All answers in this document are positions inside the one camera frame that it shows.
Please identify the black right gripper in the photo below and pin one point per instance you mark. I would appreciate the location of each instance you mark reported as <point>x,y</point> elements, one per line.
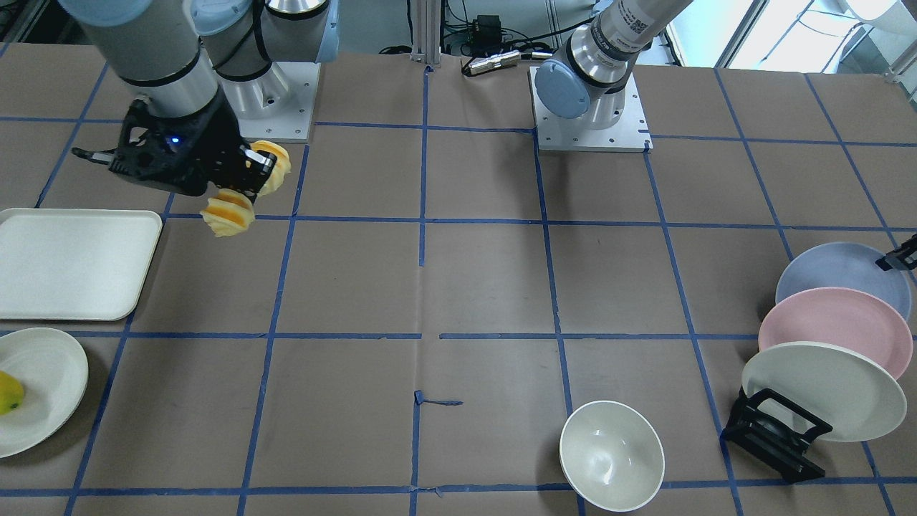
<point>218,149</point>

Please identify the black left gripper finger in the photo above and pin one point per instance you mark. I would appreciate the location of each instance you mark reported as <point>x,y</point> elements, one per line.
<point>902,258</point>

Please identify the blue plate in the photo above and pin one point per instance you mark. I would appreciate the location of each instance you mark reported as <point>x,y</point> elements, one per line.
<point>849,265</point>

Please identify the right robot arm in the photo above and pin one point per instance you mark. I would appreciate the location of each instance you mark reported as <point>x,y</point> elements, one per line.
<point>196,70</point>

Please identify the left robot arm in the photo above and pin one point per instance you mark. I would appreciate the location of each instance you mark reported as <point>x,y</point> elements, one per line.
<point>596,59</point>

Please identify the pink plate in rack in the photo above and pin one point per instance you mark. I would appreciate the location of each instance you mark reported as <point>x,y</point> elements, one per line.
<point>851,319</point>

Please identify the cream plate in rack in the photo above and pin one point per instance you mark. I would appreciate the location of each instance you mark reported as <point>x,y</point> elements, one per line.
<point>852,393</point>

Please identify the black plate rack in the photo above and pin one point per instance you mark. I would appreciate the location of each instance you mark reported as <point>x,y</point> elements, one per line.
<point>772,442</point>

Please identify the white round plate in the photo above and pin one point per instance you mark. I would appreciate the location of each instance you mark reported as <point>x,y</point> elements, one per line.
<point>53,368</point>

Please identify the white rectangular tray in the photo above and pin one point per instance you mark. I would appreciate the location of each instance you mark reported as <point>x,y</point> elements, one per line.
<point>75,264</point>

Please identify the silver cylinder connector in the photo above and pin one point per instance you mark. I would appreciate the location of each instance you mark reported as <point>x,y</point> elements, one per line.
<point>477,66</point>

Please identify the yellow lemon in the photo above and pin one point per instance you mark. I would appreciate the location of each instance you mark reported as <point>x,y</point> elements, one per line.
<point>12,393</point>

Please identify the white bowl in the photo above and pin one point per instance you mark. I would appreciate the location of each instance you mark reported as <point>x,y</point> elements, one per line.
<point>612,456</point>

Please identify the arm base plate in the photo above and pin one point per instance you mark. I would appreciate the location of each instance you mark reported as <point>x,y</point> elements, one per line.
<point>614,123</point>
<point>294,100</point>

